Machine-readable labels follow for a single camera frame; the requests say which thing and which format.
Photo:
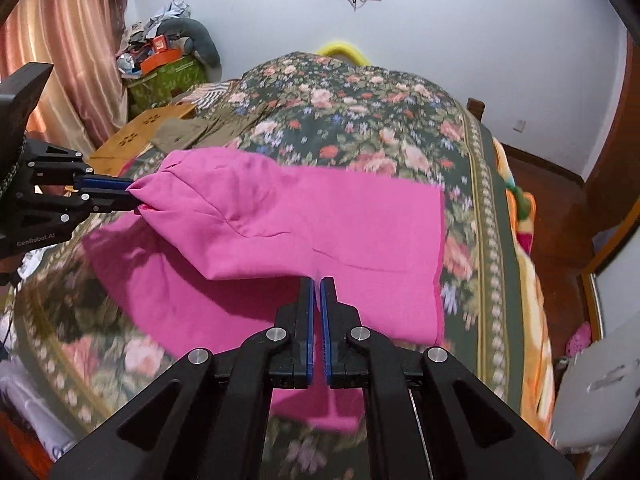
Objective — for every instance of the pink striped curtain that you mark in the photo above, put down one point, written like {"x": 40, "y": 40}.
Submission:
{"x": 65, "y": 45}

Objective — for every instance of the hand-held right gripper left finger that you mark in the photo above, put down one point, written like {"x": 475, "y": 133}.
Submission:
{"x": 310, "y": 305}

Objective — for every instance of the orange striped blanket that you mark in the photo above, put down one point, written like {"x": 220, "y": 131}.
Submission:
{"x": 525, "y": 240}

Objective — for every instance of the green patterned bag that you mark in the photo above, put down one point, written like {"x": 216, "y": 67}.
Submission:
{"x": 167, "y": 80}

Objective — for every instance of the pile of clutter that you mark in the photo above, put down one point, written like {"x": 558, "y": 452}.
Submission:
{"x": 152, "y": 35}

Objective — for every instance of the pink pants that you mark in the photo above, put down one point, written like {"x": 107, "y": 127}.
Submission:
{"x": 300, "y": 220}

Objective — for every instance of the grey plush toy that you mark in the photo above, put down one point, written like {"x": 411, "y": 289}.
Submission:
{"x": 197, "y": 40}

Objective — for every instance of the yellow curved headboard cushion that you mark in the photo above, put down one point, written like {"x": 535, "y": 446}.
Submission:
{"x": 345, "y": 52}

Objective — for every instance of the orange cardboard box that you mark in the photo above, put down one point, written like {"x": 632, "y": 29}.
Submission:
{"x": 135, "y": 132}

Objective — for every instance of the floral bedspread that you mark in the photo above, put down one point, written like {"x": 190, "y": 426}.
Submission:
{"x": 380, "y": 125}

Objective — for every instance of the white plastic chair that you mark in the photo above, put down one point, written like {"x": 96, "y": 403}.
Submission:
{"x": 595, "y": 390}

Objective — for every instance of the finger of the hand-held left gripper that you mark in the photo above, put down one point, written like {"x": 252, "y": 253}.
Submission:
{"x": 107, "y": 183}
{"x": 110, "y": 204}

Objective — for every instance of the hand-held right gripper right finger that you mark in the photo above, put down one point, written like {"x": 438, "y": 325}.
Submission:
{"x": 326, "y": 310}

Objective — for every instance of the khaki folded garment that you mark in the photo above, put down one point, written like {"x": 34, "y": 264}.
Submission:
{"x": 187, "y": 130}

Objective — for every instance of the wall outlet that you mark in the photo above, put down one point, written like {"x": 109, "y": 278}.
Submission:
{"x": 521, "y": 125}

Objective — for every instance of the pink slipper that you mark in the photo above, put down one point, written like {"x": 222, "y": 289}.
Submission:
{"x": 579, "y": 341}

